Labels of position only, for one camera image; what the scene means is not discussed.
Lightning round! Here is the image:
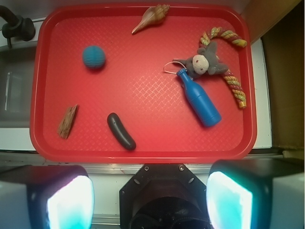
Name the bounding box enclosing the black oblong plastic piece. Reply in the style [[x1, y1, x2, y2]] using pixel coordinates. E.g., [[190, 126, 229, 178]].
[[107, 113, 136, 151]]

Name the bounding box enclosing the brown cardboard box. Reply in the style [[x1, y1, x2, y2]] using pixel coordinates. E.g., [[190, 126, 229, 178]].
[[242, 0, 305, 150]]

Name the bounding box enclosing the black clamp knob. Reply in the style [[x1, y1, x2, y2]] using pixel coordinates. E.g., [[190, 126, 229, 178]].
[[0, 5, 36, 48]]

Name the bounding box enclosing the grey plush donkey toy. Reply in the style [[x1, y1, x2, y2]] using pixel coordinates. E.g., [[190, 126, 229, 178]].
[[173, 42, 229, 79]]

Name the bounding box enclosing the blue knitted ball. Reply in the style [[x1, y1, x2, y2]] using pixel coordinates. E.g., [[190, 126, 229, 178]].
[[82, 45, 106, 69]]

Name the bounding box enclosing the red plastic tray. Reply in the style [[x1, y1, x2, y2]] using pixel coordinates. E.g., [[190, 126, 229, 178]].
[[30, 3, 257, 164]]

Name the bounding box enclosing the blue plastic toy bottle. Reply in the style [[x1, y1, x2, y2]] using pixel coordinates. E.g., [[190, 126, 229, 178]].
[[176, 69, 222, 127]]

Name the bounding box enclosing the multicolour twisted rope toy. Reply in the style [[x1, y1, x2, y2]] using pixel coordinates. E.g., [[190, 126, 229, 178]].
[[200, 27, 247, 109]]

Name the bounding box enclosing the brown wood chip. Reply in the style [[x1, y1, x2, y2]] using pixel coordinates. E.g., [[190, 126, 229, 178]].
[[57, 104, 79, 139]]

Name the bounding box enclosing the tan spiral seashell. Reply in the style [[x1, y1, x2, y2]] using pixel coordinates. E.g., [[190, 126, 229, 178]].
[[131, 4, 170, 35]]

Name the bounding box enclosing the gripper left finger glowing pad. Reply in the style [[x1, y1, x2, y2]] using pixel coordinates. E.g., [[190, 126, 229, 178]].
[[0, 165, 94, 229]]

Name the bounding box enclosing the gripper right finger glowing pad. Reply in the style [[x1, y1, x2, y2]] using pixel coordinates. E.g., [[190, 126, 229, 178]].
[[206, 159, 305, 229]]

